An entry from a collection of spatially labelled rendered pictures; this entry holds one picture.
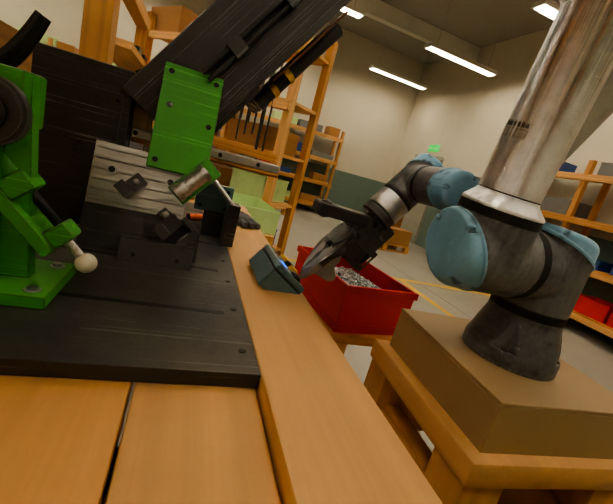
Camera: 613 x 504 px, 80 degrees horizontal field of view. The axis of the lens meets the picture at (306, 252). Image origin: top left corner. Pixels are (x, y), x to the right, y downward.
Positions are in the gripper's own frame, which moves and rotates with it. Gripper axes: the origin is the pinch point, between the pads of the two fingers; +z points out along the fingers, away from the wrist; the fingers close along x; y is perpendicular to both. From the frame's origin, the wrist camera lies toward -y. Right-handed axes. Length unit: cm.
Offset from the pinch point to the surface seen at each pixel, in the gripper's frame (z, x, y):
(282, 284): 4.6, -2.3, -1.8
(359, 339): 1.2, 2.0, 24.5
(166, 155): 4.5, 11.1, -33.4
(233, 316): 12.1, -15.8, -9.7
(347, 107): -351, 909, 164
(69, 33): 53, 905, -341
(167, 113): -1.2, 13.3, -38.9
